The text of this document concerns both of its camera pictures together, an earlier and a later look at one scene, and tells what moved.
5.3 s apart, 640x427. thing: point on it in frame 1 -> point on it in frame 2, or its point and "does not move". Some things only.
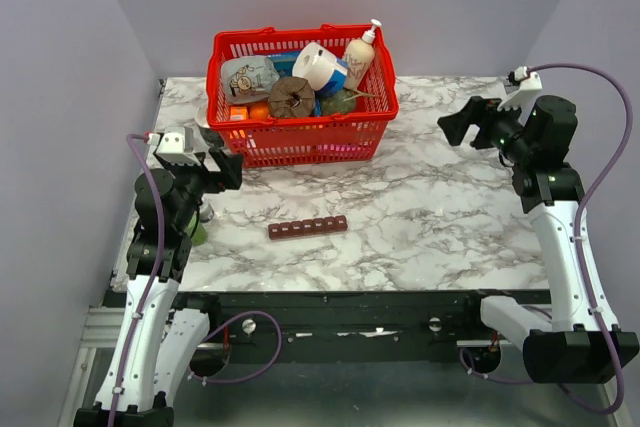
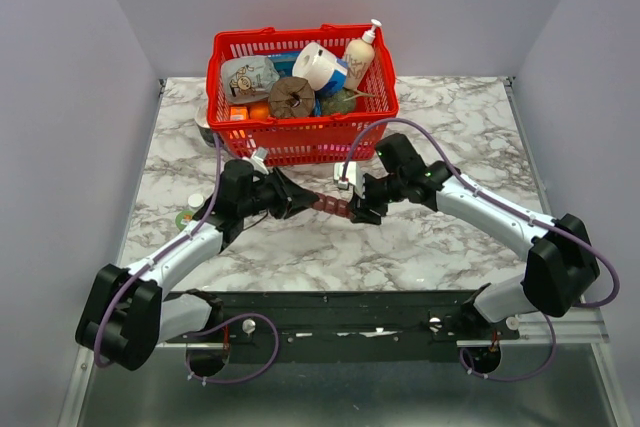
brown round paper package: [291, 97] does not move
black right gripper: [456, 126] -> [361, 214]
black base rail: [326, 325] does not move
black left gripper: [230, 174] -> [291, 197]
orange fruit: [258, 111] does not move
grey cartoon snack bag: [248, 78] does not move
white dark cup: [201, 117] does not move
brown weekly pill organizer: [308, 227] -> [333, 205]
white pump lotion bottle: [360, 58] does not move
